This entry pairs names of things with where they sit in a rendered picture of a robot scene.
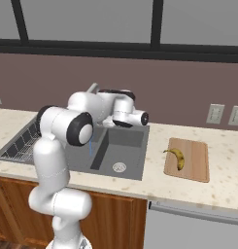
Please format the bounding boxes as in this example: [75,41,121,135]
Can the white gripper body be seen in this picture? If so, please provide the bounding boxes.
[101,116,116,128]

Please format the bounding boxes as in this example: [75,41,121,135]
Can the grey kitchen sink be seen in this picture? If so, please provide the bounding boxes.
[0,116,151,182]

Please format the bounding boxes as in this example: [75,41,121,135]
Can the grey sink faucet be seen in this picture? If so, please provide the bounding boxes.
[86,82,100,95]

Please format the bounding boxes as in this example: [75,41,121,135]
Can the yellow banana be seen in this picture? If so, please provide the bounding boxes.
[162,148,186,172]

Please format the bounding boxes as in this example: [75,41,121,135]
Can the wooden cutting board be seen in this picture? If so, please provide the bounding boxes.
[163,137,211,184]

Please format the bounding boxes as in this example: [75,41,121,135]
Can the brown wooden cabinet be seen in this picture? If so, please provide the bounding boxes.
[0,175,149,249]

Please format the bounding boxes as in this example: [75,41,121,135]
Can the black framed window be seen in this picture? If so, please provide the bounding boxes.
[0,0,238,64]

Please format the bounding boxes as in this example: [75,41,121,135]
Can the grey dishwasher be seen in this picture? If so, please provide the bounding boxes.
[143,199,238,249]

